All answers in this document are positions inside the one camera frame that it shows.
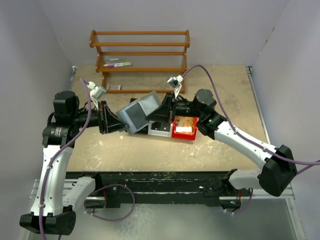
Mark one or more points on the pink marker pen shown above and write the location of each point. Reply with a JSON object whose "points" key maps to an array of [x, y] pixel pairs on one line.
{"points": [[113, 65]]}

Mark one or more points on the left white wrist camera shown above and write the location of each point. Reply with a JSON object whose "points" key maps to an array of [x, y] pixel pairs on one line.
{"points": [[96, 91]]}

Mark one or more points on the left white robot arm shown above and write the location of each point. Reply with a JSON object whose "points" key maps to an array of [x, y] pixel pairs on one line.
{"points": [[53, 212]]}

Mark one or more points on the grey card holder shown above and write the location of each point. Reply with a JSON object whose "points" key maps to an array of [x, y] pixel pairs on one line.
{"points": [[134, 115]]}

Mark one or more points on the black object in white bin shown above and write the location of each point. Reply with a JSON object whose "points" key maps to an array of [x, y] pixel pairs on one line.
{"points": [[160, 126]]}

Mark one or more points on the small grey clip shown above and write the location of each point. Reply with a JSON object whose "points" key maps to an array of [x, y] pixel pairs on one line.
{"points": [[113, 87]]}

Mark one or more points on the white plastic bin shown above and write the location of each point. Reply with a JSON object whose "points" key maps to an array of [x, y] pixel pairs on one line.
{"points": [[159, 133]]}

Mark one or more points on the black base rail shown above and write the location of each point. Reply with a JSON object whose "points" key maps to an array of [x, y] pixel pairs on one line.
{"points": [[209, 188]]}

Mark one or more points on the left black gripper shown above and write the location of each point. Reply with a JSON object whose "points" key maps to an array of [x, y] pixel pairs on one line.
{"points": [[110, 122]]}

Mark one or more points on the wooden pieces in red bin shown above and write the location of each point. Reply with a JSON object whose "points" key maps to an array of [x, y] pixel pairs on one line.
{"points": [[184, 125]]}

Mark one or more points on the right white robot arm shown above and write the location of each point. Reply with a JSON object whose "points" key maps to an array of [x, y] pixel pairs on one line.
{"points": [[275, 165]]}

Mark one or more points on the red plastic bin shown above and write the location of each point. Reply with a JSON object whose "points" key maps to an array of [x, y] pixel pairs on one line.
{"points": [[191, 137]]}

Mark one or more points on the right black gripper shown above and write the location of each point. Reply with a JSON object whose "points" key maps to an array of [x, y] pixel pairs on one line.
{"points": [[161, 113]]}

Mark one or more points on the light green marker pen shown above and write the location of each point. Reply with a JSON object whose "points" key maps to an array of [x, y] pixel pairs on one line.
{"points": [[124, 64]]}

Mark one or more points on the wooden slatted rack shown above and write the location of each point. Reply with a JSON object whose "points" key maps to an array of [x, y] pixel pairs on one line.
{"points": [[148, 51]]}

